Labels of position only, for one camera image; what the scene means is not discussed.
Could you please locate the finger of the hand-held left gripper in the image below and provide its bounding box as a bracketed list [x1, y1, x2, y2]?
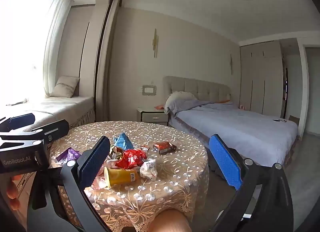
[0, 119, 70, 147]
[0, 113, 36, 132]

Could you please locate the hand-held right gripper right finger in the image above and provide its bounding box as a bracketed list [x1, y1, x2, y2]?
[209, 134, 294, 232]

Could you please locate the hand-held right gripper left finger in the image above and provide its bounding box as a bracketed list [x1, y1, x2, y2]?
[60, 135, 113, 232]

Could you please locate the green red wrapper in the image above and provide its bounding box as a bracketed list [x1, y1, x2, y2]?
[108, 146, 125, 160]

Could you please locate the person's left hand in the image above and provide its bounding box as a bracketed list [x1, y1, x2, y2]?
[6, 174, 24, 210]

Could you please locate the pink white wrapper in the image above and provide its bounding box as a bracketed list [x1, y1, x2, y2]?
[90, 160, 117, 190]

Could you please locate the beige sofa with cushion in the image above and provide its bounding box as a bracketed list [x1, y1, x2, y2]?
[0, 95, 96, 132]

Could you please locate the purple wrapper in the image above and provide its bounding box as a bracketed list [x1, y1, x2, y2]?
[55, 147, 82, 166]

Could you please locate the yellow plastic cup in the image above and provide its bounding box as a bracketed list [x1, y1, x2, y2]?
[104, 167, 140, 188]

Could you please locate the blue snack bag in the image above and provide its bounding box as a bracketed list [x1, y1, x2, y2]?
[113, 132, 135, 150]

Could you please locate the red snack wrapper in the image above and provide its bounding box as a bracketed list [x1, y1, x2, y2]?
[115, 149, 148, 170]

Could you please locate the grey blue duvet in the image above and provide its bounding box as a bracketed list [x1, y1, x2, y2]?
[175, 100, 299, 170]

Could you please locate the beige throw pillow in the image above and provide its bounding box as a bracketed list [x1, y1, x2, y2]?
[50, 76, 80, 98]

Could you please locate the white crumpled wrapper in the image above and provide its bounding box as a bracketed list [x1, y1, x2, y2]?
[139, 159, 158, 180]

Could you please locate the dark red foil packet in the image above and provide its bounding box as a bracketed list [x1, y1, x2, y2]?
[152, 141, 177, 155]

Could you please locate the white nightstand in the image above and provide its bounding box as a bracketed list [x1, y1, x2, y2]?
[136, 107, 168, 126]

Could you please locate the grey bed pillow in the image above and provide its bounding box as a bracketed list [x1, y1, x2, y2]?
[164, 91, 198, 116]

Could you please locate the beige upholstered bed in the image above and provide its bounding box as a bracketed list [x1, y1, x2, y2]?
[164, 76, 300, 180]

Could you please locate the person's leg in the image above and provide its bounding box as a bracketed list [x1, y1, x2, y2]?
[147, 209, 193, 232]

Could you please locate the beige wardrobe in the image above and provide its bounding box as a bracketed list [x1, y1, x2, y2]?
[239, 40, 285, 120]

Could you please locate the white sheer curtain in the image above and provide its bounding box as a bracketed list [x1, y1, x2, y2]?
[42, 0, 75, 97]

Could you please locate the wall switch panel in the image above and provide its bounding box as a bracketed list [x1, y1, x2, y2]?
[142, 85, 157, 96]

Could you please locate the white door frame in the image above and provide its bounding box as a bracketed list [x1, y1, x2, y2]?
[301, 44, 320, 136]

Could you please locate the long gold wall ornament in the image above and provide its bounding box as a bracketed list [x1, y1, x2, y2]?
[152, 29, 159, 58]

